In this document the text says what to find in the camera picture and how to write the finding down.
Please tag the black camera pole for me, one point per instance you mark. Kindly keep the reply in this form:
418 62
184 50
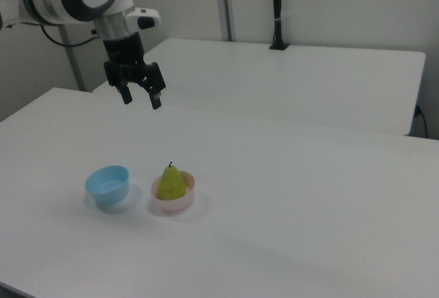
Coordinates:
278 9

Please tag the blue plastic bowl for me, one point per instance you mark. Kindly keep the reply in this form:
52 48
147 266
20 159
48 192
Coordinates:
108 188

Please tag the white back table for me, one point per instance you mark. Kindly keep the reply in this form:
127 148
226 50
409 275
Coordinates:
291 81

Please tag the green yellow pear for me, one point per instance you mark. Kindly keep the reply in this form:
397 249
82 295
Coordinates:
171 184

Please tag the pink plastic bowl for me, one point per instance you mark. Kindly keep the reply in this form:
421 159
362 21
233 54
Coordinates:
178 199

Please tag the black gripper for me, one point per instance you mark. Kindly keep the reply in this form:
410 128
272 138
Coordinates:
124 58

